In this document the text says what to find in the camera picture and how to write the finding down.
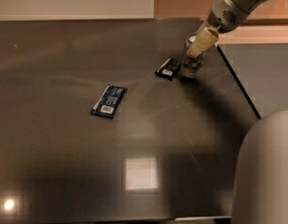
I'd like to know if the silver 7up soda can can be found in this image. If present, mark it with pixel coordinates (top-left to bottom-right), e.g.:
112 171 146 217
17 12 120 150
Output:
181 35 204 78

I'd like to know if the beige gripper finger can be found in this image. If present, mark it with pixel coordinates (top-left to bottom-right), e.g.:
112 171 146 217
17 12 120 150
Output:
186 27 219 59

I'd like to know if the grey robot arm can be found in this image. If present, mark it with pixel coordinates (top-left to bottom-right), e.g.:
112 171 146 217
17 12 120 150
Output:
186 0 288 224

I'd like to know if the blue snack bar wrapper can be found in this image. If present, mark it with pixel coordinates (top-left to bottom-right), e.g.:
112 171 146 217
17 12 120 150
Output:
90 84 127 119

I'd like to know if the black rxbar chocolate wrapper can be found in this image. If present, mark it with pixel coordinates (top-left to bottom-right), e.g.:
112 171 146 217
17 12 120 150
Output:
155 58 181 80

